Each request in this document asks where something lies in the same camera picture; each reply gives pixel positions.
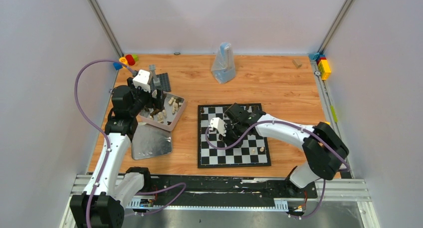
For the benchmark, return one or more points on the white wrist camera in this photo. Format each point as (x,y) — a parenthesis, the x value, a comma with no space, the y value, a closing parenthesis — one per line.
(142,80)
(217,124)

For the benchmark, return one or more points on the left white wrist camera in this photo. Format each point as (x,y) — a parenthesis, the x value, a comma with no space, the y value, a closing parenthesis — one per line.
(142,80)

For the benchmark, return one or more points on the pink metal tin box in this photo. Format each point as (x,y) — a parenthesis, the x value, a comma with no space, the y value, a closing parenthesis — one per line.
(168,117)

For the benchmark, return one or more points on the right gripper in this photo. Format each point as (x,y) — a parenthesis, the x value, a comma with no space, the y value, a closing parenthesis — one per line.
(226,139)

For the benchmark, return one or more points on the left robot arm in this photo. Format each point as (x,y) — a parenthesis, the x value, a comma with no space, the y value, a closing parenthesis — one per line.
(102,202)

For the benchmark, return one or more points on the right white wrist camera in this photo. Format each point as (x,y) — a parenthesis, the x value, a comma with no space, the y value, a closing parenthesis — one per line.
(217,124)

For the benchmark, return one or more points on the metal tin lid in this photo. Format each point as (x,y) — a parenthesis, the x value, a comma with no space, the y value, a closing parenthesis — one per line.
(150,141)

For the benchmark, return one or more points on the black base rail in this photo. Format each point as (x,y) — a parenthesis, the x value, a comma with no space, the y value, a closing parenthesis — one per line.
(213,191)

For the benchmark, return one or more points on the yellow round toy block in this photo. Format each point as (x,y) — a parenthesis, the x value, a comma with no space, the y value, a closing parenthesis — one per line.
(123,61)

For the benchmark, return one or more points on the small wooden block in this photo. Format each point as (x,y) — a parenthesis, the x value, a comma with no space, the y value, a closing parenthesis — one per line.
(297,63)

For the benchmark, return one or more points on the plastic bag with blue item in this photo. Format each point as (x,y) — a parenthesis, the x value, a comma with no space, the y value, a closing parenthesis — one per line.
(223,68)

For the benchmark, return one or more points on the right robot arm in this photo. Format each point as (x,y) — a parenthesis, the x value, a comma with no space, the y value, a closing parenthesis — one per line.
(324,150)

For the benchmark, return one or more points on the blue toy block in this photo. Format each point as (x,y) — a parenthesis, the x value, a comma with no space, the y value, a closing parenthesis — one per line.
(117,66)

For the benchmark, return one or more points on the black white chessboard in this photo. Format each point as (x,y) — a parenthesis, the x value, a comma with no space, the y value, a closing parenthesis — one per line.
(209,157)

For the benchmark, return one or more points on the dark grey lego baseplate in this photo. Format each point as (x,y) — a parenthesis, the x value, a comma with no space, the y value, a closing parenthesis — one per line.
(165,84)

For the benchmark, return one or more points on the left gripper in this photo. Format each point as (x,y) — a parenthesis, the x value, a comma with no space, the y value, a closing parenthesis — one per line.
(151,97)

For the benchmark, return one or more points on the yellow lego brick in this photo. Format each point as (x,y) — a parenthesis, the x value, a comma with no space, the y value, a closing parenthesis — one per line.
(324,69)

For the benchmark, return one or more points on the red round toy block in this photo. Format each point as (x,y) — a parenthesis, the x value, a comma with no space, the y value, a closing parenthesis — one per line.
(130,59)

